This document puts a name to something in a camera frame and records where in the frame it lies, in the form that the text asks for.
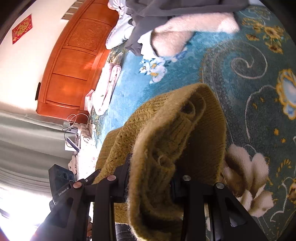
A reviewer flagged red wall decoration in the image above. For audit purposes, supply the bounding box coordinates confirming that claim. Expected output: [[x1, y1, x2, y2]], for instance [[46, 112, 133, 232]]
[[12, 14, 33, 44]]

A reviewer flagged pink folded garment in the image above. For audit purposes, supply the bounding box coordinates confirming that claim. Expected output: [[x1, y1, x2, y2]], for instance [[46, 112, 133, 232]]
[[92, 63, 121, 115]]

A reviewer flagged pink checkered cloth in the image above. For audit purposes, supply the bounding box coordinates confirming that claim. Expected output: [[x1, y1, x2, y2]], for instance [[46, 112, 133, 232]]
[[84, 89, 95, 113]]

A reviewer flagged teal floral bed blanket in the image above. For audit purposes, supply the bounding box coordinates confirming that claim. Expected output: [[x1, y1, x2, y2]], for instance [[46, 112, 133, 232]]
[[91, 5, 295, 240]]

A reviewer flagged wall switch panel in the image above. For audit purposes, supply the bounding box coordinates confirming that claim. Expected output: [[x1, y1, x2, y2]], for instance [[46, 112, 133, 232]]
[[61, 0, 85, 20]]

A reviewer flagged dark grey garment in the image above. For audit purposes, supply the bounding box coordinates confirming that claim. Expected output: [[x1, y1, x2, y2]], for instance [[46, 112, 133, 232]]
[[125, 0, 248, 56]]

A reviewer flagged cream fuzzy garment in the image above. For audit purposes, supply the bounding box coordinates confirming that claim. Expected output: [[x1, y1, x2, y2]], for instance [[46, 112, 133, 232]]
[[137, 13, 239, 60]]

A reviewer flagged orange wooden headboard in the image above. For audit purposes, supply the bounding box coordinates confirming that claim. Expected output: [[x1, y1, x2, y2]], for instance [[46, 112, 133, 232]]
[[36, 0, 118, 123]]

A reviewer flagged olive green knit sweater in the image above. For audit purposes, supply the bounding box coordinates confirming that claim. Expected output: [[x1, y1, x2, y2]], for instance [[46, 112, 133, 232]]
[[95, 83, 226, 240]]

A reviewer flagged floral bedside cloth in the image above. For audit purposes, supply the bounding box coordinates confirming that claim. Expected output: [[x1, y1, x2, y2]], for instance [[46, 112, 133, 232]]
[[68, 124, 98, 179]]

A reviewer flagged grey curtain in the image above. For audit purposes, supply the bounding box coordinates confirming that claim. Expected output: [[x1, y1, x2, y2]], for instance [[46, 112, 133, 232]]
[[1, 110, 72, 196]]

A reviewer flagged white charging cable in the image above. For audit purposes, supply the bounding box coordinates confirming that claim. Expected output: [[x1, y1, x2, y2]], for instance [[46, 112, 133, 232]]
[[62, 112, 90, 133]]

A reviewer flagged light blue floral quilt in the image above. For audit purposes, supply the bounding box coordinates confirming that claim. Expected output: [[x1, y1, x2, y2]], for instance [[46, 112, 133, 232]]
[[105, 0, 134, 50]]

